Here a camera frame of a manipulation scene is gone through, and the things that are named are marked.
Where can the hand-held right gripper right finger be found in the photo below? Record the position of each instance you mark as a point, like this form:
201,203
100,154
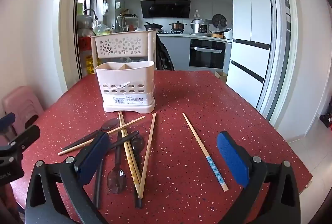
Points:
230,159

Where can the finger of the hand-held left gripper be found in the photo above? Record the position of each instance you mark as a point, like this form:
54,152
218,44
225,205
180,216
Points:
23,136
7,120

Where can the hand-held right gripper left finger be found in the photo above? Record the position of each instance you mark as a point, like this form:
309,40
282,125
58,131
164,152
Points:
93,156

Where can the dark translucent plastic spoon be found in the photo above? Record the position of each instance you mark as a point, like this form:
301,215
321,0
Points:
109,124
116,181
137,142

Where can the blue-patterned bamboo chopstick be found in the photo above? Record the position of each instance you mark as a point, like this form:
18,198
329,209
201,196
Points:
199,143

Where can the yellow-ended bamboo chopstick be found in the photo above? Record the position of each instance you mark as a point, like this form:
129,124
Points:
132,161
128,161

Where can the plain bamboo chopstick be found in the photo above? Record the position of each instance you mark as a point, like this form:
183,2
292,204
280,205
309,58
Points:
150,146
129,123

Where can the cream plastic utensil holder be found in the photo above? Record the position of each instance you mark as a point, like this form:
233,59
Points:
125,84

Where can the pink plastic stool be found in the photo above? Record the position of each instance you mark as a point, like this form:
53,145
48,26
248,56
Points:
20,107

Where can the cardboard box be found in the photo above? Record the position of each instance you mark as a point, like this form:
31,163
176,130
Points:
220,75

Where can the gold foil package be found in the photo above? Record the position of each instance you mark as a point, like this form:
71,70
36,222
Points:
90,64

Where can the red and black object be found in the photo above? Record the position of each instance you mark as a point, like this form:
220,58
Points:
326,121

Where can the black built-in oven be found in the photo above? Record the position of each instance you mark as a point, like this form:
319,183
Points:
207,58

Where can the red plastic basket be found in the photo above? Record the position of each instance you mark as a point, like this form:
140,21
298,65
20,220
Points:
84,43

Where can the white flower-perforated basket rack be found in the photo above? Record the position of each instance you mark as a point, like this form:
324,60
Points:
122,44

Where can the black backpack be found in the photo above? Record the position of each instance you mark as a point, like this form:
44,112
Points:
163,55

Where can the small white kitchen appliance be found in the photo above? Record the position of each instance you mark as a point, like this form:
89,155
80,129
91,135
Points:
228,33

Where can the silver pressure cooker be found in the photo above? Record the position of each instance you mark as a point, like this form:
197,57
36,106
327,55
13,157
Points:
200,26

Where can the metal dish rack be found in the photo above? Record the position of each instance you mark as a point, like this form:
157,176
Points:
127,22

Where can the round black multi-cup pan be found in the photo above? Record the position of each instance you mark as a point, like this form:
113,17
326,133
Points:
219,20

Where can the white refrigerator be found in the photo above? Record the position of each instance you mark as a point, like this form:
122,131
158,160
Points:
249,19

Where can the black wok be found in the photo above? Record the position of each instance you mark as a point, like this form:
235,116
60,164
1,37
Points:
153,25

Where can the steel cooking pot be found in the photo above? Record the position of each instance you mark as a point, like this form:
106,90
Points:
177,25

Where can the black range hood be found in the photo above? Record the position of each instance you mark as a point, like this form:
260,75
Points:
166,5

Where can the white sliding door frame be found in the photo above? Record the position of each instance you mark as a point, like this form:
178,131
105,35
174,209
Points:
280,32

